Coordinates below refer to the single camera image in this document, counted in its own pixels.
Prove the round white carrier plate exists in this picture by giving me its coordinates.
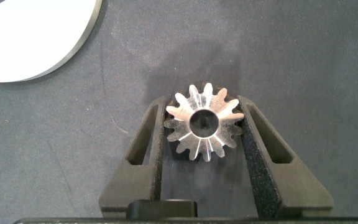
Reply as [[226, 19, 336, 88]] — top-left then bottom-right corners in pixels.
[[0, 0, 103, 83]]

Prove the small steel planetary gear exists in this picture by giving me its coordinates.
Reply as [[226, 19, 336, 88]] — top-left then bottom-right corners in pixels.
[[163, 82, 245, 162]]

